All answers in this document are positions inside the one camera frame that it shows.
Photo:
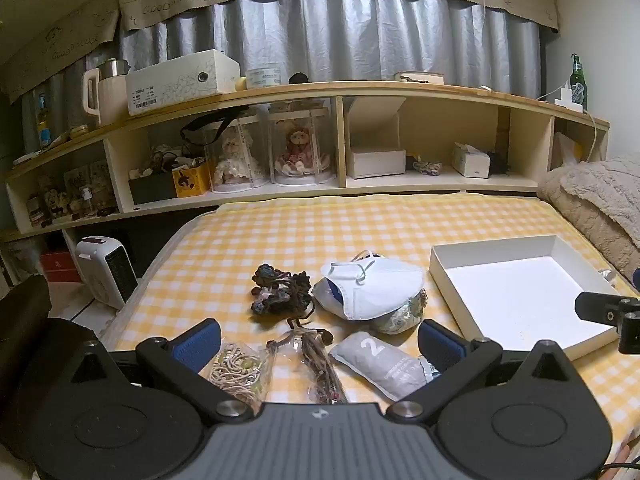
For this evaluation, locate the cream electric kettle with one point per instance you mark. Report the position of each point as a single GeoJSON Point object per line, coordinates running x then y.
{"type": "Point", "coordinates": [107, 95]}

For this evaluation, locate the cream doll in clear case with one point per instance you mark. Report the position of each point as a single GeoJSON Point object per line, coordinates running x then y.
{"type": "Point", "coordinates": [232, 160]}

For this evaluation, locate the beige fluffy blanket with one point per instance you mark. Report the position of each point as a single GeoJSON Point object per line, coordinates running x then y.
{"type": "Point", "coordinates": [595, 200]}

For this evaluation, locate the pink doll in clear case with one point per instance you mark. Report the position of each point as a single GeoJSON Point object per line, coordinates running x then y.
{"type": "Point", "coordinates": [300, 150]}

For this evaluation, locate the black storage box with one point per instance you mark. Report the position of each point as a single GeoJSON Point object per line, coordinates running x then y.
{"type": "Point", "coordinates": [152, 189]}

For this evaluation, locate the white carton with barcode label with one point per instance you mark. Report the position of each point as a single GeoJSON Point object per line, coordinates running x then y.
{"type": "Point", "coordinates": [175, 80]}

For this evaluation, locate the green glass bottle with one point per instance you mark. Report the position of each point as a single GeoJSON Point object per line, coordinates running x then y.
{"type": "Point", "coordinates": [578, 82]}

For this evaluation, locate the blue and yellow bottle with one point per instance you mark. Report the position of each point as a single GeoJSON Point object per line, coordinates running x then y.
{"type": "Point", "coordinates": [44, 120]}

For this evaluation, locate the dark knitted scrunchie bundle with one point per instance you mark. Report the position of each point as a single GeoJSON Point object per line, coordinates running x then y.
{"type": "Point", "coordinates": [280, 290]}

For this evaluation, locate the floral fabric pouch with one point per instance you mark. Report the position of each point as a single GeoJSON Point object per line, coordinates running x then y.
{"type": "Point", "coordinates": [405, 317]}

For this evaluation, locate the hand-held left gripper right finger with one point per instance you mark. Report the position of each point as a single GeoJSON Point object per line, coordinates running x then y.
{"type": "Point", "coordinates": [440, 347]}

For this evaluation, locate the white open lidded box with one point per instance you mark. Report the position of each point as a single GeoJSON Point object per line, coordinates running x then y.
{"type": "Point", "coordinates": [375, 162]}

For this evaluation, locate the red box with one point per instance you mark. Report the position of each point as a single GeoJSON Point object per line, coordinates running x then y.
{"type": "Point", "coordinates": [60, 266]}

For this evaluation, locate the blue and white packet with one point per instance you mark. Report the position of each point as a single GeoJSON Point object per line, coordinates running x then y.
{"type": "Point", "coordinates": [327, 295]}

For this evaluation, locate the small round tin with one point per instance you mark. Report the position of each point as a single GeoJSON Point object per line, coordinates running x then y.
{"type": "Point", "coordinates": [79, 131]}

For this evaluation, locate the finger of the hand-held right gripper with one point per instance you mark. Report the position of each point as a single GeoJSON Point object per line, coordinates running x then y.
{"type": "Point", "coordinates": [636, 280]}
{"type": "Point", "coordinates": [600, 307]}

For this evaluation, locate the white shallow cardboard box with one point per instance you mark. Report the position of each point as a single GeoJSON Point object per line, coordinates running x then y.
{"type": "Point", "coordinates": [520, 290]}

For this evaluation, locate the small figurines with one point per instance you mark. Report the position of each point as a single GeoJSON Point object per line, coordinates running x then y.
{"type": "Point", "coordinates": [57, 205]}

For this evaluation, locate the grey curtain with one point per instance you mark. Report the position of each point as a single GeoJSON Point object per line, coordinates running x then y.
{"type": "Point", "coordinates": [350, 35]}

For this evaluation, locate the picture cards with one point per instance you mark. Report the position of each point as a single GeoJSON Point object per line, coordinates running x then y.
{"type": "Point", "coordinates": [90, 182]}

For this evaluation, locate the grey foil sachet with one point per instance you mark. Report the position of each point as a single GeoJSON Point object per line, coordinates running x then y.
{"type": "Point", "coordinates": [380, 365]}

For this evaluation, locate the white plastic bag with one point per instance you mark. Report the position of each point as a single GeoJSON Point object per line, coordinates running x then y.
{"type": "Point", "coordinates": [567, 149]}

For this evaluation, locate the small black fluffy object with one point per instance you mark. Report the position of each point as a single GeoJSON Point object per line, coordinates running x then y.
{"type": "Point", "coordinates": [298, 78]}

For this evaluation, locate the white space heater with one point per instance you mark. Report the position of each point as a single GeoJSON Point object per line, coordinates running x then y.
{"type": "Point", "coordinates": [107, 270]}

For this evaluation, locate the wooden shelf unit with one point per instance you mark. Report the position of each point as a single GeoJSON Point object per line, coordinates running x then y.
{"type": "Point", "coordinates": [425, 125]}

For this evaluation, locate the bag of brown beads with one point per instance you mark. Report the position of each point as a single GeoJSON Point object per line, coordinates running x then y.
{"type": "Point", "coordinates": [320, 360]}

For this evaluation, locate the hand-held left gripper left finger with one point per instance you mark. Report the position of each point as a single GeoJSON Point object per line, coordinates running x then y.
{"type": "Point", "coordinates": [197, 342]}

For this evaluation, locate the clear plastic packet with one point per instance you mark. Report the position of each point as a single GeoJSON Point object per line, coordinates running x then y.
{"type": "Point", "coordinates": [430, 367]}

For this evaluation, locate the white tissue box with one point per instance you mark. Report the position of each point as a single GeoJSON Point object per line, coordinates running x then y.
{"type": "Point", "coordinates": [472, 162]}

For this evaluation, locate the white face mask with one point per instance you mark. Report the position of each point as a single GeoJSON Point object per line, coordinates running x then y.
{"type": "Point", "coordinates": [375, 285]}

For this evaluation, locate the white round jar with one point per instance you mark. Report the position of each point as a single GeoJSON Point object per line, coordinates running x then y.
{"type": "Point", "coordinates": [264, 79]}

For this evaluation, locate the yellow printed box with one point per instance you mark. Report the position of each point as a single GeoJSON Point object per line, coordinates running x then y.
{"type": "Point", "coordinates": [190, 180]}

